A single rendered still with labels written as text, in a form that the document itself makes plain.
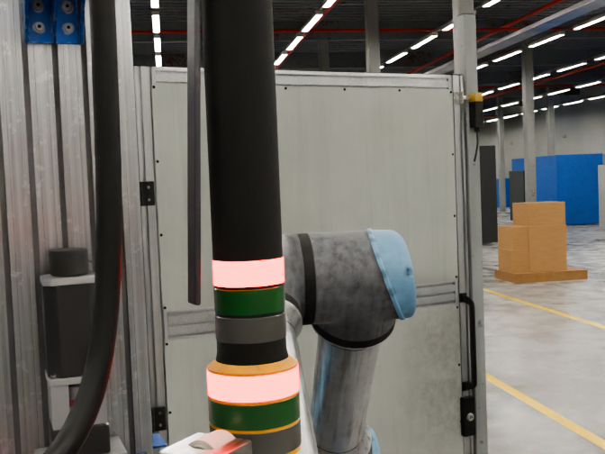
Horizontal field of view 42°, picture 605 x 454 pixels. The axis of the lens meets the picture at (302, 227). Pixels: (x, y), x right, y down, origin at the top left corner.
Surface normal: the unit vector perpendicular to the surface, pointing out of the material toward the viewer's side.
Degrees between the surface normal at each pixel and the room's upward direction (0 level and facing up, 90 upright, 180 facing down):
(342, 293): 102
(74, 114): 90
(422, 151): 90
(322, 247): 43
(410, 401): 90
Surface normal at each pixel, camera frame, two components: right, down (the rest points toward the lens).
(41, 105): 0.37, 0.04
